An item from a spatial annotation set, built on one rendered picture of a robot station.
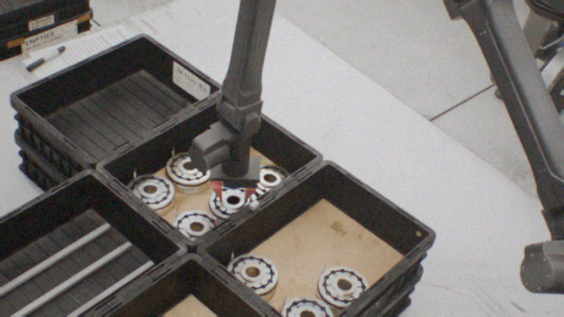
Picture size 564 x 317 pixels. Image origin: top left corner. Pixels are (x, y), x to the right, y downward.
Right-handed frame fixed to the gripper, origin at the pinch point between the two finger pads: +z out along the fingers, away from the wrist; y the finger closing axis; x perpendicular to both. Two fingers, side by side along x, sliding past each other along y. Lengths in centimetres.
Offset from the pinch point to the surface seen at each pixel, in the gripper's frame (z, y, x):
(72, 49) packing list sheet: 17, -45, 72
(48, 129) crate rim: -7.3, -39.5, 11.5
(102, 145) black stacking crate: 3.6, -29.7, 18.4
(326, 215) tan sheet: 5.2, 20.4, 0.4
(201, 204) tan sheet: 3.9, -6.8, 1.4
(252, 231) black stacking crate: -1.0, 3.8, -10.0
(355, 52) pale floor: 96, 57, 180
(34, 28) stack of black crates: 38, -65, 109
